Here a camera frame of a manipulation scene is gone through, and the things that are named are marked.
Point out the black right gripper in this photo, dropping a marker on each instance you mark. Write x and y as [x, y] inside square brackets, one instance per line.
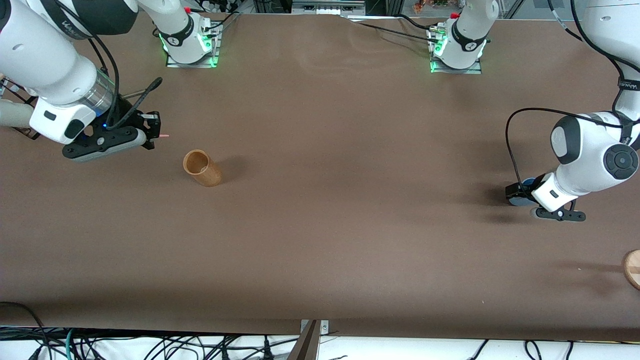
[131, 119]

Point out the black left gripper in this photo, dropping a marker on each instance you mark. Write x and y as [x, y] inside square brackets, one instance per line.
[515, 192]

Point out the blue cup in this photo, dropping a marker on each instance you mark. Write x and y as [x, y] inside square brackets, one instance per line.
[522, 202]

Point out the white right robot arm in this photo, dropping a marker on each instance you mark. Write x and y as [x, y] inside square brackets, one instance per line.
[45, 55]

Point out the brown wooden cylinder cup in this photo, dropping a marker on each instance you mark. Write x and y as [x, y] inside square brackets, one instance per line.
[205, 172]

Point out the brown transparent acrylic stand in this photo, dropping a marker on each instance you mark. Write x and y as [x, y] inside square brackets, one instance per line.
[25, 132]

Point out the beige cylindrical tube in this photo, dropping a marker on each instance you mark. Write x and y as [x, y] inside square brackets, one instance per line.
[15, 114]

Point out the round wooden disc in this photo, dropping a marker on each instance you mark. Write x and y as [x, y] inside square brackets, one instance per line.
[633, 270]

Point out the white power strip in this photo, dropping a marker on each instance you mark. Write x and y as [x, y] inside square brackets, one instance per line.
[217, 6]

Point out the grey electronics box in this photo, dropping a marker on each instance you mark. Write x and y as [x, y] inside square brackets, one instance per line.
[327, 7]

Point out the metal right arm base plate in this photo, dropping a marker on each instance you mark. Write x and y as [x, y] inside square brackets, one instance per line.
[215, 55]

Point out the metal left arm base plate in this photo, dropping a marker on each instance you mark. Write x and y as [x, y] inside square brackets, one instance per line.
[477, 70]

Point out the metal table edge bracket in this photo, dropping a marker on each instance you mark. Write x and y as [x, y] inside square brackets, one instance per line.
[325, 326]

